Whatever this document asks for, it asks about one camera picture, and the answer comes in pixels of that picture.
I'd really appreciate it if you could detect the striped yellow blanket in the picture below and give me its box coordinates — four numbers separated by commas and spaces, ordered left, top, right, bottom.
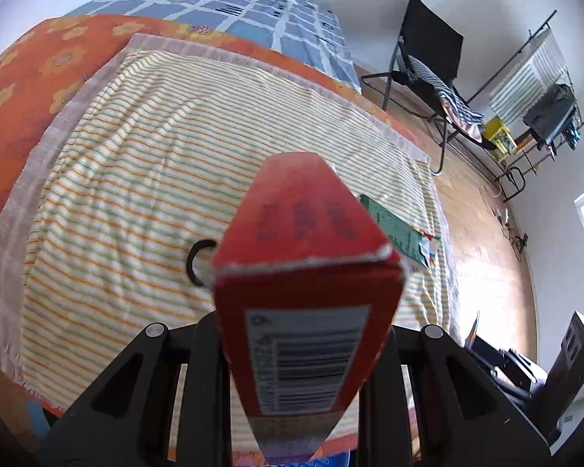
0, 34, 461, 467

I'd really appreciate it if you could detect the green striped towel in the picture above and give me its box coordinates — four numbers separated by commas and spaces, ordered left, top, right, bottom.
489, 29, 570, 130

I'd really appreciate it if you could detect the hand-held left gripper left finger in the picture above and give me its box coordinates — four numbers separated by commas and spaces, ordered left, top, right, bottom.
39, 310, 233, 467

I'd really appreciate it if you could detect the blue checked bed sheet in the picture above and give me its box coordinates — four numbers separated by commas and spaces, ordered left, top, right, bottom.
65, 0, 361, 92

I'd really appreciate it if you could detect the green packet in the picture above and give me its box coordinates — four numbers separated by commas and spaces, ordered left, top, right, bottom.
359, 195, 441, 268

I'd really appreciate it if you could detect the striped cloth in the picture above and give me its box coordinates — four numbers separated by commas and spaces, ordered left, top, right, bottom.
406, 56, 485, 139

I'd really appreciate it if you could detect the yellow crate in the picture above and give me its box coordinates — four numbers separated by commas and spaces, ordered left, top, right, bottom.
483, 117, 517, 161

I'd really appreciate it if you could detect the black folding chair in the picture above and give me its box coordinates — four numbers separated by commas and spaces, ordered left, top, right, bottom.
361, 0, 504, 176

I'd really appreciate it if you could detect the dark hanging clothing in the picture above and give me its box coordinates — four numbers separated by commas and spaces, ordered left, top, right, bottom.
523, 84, 582, 151

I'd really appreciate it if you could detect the red carton box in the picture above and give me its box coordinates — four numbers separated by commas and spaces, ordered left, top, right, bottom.
211, 152, 406, 465

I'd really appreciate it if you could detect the orange floral bed sheet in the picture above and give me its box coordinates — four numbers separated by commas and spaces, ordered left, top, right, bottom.
0, 14, 422, 419

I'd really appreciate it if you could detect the black power box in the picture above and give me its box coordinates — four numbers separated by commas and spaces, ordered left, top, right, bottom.
540, 306, 584, 448

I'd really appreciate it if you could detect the black ring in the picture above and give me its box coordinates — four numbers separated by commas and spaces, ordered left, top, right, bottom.
186, 240, 220, 287

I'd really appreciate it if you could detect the black clothes rack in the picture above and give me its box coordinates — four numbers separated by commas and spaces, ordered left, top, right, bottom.
467, 10, 584, 202

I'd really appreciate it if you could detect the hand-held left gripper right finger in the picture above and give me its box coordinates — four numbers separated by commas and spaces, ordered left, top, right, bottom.
359, 323, 552, 467

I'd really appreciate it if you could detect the floor cable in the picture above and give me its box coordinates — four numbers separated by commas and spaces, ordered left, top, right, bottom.
479, 185, 529, 261

